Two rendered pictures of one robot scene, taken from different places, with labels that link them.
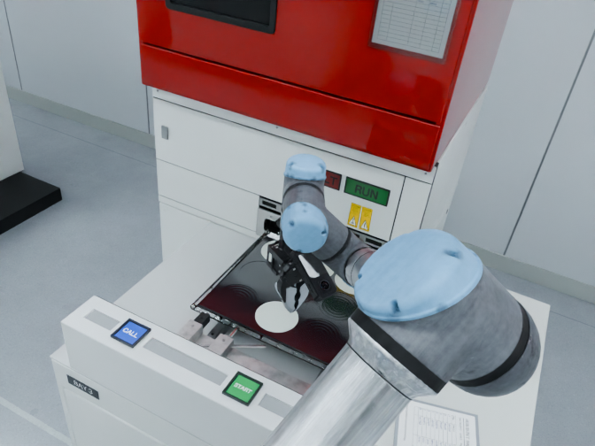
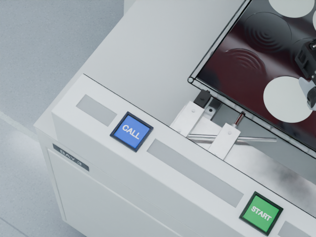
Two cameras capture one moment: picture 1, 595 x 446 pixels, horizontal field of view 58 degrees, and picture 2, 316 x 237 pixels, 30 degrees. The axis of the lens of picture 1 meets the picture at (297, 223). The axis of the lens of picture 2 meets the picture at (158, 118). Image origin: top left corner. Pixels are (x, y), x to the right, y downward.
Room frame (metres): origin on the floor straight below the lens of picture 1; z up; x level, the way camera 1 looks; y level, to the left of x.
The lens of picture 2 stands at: (0.33, 0.25, 1.91)
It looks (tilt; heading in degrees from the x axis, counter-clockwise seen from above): 65 degrees down; 1
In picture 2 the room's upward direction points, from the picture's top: 10 degrees clockwise
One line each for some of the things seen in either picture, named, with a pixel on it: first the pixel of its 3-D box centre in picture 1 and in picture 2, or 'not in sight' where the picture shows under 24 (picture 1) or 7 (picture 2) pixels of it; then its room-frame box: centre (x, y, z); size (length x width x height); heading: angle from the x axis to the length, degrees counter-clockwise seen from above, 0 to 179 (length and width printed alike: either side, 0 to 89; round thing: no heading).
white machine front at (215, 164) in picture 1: (275, 185); not in sight; (1.27, 0.07, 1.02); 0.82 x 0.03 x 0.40; 67
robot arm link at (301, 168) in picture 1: (303, 187); not in sight; (0.85, 0.00, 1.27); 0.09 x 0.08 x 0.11; 4
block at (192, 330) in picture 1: (186, 337); (185, 123); (0.80, 0.21, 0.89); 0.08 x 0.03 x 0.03; 157
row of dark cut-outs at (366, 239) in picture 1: (330, 226); not in sight; (1.19, -0.09, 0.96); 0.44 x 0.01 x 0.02; 67
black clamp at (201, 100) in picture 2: (201, 319); (201, 99); (0.85, 0.19, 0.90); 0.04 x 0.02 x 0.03; 157
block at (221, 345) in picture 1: (217, 352); (221, 146); (0.77, 0.14, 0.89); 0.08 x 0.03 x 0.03; 157
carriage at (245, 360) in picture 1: (247, 376); (254, 173); (0.74, 0.06, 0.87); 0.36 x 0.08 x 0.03; 67
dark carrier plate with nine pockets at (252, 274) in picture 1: (297, 290); (312, 59); (0.99, -0.02, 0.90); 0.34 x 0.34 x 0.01; 67
